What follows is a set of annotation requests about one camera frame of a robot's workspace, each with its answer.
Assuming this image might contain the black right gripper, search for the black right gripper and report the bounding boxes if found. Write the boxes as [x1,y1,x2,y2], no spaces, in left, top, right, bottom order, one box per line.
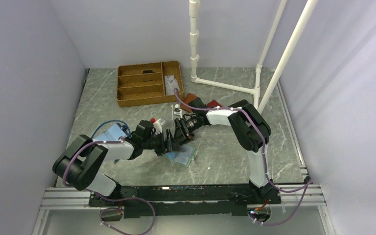
[173,115,201,146]

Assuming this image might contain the green card holder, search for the green card holder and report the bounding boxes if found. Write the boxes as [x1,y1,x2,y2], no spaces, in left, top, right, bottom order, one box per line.
[164,144,195,167]

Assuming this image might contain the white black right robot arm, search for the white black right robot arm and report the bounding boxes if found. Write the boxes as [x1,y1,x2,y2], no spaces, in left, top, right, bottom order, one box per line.
[173,99,273,203]

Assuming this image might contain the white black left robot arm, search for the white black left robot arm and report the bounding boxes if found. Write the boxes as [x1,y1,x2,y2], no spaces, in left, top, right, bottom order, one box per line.
[52,120,188,206]

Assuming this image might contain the brown leather card holder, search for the brown leather card holder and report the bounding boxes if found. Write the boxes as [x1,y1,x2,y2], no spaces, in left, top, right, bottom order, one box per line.
[181,93,206,113]

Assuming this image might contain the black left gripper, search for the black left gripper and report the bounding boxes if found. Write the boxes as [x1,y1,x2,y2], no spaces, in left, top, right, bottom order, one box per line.
[142,129,183,156]

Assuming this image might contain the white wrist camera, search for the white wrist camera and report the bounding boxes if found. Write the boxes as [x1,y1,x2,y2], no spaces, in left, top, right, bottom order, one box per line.
[172,104,183,118]
[150,117,166,134]

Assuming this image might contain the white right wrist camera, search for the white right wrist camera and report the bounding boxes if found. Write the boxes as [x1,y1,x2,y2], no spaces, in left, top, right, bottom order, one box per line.
[172,104,183,118]

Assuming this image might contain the red leather card holder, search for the red leather card holder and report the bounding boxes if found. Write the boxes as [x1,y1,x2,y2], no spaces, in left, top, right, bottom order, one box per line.
[207,99,222,109]

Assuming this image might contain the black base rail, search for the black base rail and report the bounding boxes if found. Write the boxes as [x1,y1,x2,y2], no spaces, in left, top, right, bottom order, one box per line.
[89,183,282,218]

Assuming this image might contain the light blue card holder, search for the light blue card holder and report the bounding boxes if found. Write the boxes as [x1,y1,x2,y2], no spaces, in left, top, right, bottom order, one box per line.
[93,124,129,165]

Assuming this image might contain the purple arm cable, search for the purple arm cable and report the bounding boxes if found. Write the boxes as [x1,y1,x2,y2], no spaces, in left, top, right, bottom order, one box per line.
[61,139,156,235]
[173,88,314,227]

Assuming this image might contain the dark blue card holder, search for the dark blue card holder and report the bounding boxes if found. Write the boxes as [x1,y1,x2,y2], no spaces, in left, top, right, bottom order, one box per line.
[229,99,249,108]

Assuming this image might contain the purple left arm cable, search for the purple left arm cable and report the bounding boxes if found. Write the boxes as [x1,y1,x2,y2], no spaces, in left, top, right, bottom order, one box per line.
[61,139,156,235]

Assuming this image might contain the white pvc pipe frame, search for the white pvc pipe frame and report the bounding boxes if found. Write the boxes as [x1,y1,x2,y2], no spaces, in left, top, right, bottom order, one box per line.
[189,0,317,112]

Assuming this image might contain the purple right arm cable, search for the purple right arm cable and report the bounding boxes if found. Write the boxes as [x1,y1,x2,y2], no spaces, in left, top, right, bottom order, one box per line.
[173,88,314,227]

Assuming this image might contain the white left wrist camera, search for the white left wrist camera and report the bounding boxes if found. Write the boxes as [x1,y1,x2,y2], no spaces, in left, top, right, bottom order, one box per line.
[150,117,166,134]

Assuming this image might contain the woven wicker tray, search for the woven wicker tray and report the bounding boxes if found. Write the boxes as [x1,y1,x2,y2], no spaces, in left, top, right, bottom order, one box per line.
[117,61,185,108]

